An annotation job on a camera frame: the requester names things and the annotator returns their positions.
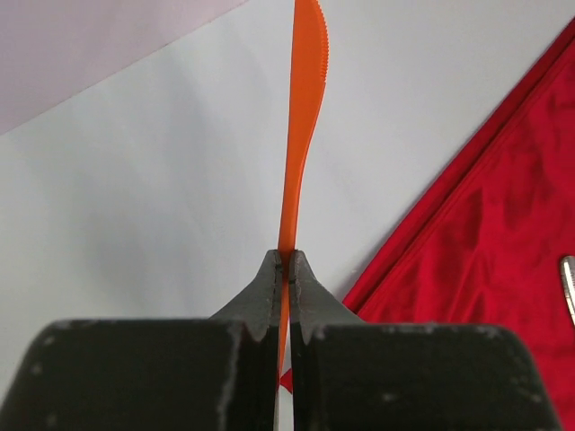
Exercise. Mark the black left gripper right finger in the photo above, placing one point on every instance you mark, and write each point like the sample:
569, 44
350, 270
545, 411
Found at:
349, 374

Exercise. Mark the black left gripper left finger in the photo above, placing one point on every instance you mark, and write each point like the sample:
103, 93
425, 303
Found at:
218, 373

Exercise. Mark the red cloth napkin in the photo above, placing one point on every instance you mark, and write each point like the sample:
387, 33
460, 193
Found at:
484, 244

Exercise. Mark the silver metal fork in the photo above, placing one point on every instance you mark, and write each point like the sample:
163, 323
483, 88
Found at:
566, 270

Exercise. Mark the orange plastic knife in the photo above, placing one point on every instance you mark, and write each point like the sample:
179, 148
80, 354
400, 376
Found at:
308, 73

